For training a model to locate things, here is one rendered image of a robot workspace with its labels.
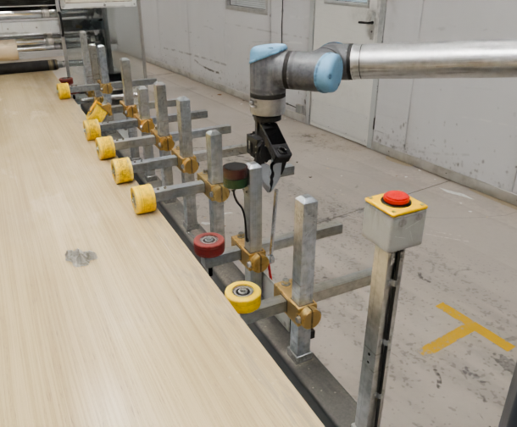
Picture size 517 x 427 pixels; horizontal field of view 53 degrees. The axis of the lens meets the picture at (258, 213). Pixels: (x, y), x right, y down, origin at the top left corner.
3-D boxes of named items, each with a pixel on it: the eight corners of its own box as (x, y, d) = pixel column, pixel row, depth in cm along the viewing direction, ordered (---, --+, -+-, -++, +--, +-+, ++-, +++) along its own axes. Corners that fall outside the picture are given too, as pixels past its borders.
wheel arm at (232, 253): (336, 230, 158) (336, 218, 156) (341, 235, 155) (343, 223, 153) (200, 265, 140) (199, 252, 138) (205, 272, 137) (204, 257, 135)
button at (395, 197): (397, 197, 85) (398, 188, 84) (414, 207, 82) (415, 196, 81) (377, 202, 83) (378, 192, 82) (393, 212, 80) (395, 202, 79)
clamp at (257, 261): (247, 247, 149) (247, 232, 147) (269, 270, 138) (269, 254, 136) (229, 252, 147) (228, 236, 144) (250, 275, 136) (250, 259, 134)
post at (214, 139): (221, 270, 170) (216, 128, 149) (226, 275, 168) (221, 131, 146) (212, 273, 169) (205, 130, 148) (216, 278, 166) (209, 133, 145)
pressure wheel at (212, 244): (218, 264, 145) (217, 228, 140) (230, 278, 139) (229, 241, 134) (191, 271, 142) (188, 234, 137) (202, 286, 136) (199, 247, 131)
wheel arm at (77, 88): (155, 83, 292) (154, 76, 290) (157, 84, 289) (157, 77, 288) (62, 92, 272) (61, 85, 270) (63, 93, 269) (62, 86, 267)
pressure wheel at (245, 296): (231, 317, 124) (230, 276, 119) (264, 322, 122) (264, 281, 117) (221, 338, 117) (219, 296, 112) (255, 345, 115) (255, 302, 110)
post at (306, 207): (301, 367, 130) (309, 191, 109) (308, 375, 128) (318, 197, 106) (289, 371, 129) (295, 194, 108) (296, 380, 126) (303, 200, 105)
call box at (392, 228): (393, 230, 90) (398, 189, 86) (421, 248, 84) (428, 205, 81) (360, 239, 87) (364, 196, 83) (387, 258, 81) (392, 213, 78)
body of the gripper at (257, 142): (270, 150, 144) (271, 107, 138) (286, 160, 137) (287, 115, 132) (246, 154, 141) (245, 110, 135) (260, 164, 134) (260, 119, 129)
